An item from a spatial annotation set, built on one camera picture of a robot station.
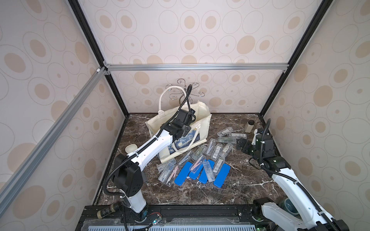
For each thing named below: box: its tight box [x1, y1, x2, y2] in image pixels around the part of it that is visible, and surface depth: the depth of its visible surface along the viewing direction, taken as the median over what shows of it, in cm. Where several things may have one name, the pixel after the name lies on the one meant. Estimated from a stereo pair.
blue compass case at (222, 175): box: [213, 163, 231, 188], surface depth 87 cm
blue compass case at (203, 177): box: [198, 159, 216, 184], surface depth 88 cm
